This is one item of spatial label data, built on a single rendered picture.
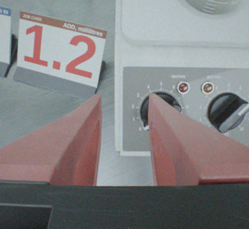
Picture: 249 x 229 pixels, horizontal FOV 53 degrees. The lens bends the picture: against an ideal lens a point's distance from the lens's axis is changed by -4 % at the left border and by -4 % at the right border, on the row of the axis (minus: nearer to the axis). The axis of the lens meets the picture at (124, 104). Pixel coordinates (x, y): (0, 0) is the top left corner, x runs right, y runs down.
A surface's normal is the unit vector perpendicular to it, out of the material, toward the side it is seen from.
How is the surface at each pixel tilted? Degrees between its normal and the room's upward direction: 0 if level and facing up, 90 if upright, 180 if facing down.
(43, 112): 0
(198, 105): 30
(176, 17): 0
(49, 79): 0
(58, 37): 40
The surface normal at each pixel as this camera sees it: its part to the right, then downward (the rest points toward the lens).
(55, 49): -0.18, 0.40
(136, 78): 0.00, 0.26
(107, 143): 0.00, -0.25
